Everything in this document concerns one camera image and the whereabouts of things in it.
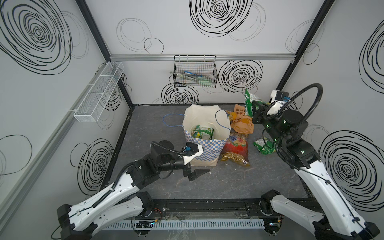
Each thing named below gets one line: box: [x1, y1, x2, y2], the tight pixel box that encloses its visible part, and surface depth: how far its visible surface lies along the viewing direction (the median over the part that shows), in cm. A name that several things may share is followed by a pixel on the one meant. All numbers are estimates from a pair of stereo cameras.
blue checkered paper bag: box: [182, 104, 231, 167], surface depth 79 cm
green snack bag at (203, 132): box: [191, 124, 215, 140], surface depth 101 cm
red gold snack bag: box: [220, 132, 250, 166], surface depth 91 cm
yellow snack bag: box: [225, 110, 238, 125], surface depth 107 cm
